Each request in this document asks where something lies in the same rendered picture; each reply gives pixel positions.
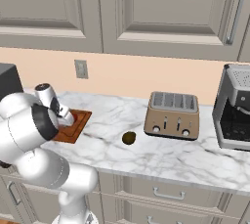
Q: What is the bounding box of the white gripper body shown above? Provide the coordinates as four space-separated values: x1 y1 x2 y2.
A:
57 106 75 128

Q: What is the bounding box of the reddish brown cutting board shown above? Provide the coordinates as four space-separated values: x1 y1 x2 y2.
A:
52 109 93 145

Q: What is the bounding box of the dark green avocado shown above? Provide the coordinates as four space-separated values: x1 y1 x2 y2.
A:
121 131 138 147

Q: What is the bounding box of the black appliance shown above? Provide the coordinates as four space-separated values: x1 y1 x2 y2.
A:
0 63 24 101

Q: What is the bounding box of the beige lower cupboard door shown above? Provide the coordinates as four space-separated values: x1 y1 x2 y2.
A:
0 172 63 224

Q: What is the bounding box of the beige cupboard door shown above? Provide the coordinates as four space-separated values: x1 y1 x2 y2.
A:
0 172 63 224
97 0 250 63
237 17 250 64
0 0 104 54

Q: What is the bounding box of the beige drawer front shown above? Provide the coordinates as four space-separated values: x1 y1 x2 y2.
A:
96 192 243 224
97 171 230 210

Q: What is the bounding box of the tan four-slot toaster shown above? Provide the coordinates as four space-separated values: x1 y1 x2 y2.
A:
143 91 200 142

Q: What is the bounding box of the beige upper cupboard door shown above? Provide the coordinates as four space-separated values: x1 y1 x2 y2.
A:
237 17 250 64
97 0 250 63
0 0 104 54

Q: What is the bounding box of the silver coffee machine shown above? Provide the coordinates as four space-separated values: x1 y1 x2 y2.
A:
211 64 250 153

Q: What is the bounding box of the grey wall outlet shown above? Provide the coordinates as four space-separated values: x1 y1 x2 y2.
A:
73 59 90 80

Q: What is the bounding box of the silver lower cupboard handle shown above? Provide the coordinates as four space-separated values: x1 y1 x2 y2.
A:
6 181 22 207

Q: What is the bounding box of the silver cupboard handle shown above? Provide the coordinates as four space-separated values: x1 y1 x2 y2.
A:
6 181 22 207
225 0 249 46

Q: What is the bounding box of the silver drawer handle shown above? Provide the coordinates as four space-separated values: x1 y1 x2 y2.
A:
146 214 184 224
152 186 187 202

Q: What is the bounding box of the silver upper cupboard handle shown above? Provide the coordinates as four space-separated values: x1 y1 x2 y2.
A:
225 0 249 46

